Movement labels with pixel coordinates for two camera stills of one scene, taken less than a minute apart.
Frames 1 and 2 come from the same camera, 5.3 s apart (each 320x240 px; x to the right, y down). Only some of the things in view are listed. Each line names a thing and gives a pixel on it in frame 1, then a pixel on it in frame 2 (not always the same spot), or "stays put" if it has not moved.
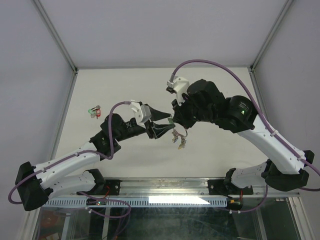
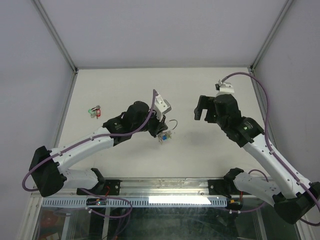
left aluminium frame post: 56,35 stays put
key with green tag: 93,113 stays put
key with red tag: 98,113 stays put
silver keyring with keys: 182,137 → 164,136
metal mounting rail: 187,187 stays put
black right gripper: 179,116 → 204,103
